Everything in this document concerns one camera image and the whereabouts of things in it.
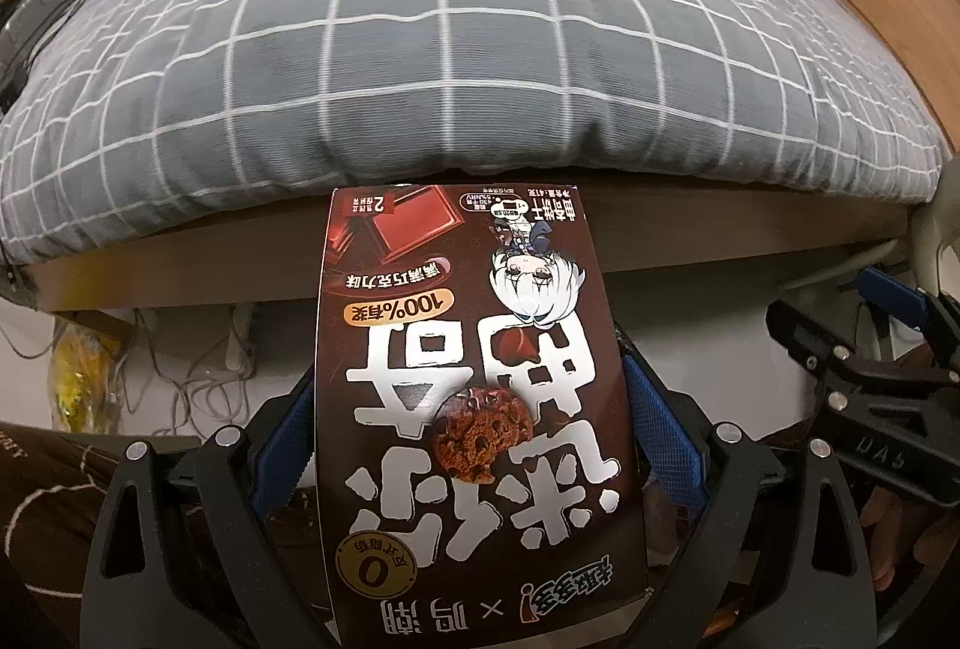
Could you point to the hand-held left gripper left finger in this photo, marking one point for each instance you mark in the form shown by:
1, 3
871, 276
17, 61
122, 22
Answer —
285, 439

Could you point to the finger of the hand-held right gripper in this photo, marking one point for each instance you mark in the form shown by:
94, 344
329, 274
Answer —
802, 326
892, 304

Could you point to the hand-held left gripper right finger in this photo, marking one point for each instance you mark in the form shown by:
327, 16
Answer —
667, 439

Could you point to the brown chocolate cookie box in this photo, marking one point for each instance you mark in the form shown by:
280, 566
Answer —
480, 394

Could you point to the person's right hand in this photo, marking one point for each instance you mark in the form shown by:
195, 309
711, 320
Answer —
889, 529

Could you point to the yellow plastic bag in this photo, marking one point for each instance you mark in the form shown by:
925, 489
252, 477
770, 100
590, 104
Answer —
82, 379

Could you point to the dark printed cloth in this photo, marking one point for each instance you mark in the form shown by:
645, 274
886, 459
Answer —
60, 529

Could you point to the bed with grey checked sheet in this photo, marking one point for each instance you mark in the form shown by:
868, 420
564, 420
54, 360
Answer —
450, 56

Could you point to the white plastic frame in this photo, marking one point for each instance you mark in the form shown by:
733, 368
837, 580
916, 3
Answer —
934, 229

